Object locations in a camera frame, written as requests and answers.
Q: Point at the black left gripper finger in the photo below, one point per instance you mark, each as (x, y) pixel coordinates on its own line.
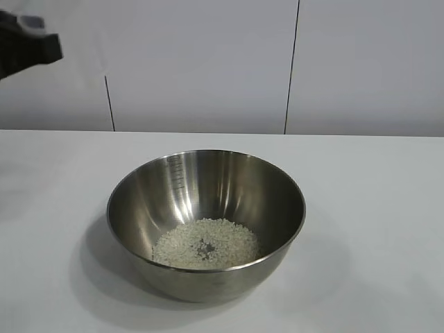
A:
(21, 48)

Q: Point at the stainless steel mixing bowl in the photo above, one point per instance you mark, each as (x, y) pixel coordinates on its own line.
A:
(208, 187)

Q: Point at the white rice grains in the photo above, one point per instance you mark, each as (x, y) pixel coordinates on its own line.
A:
(180, 246)

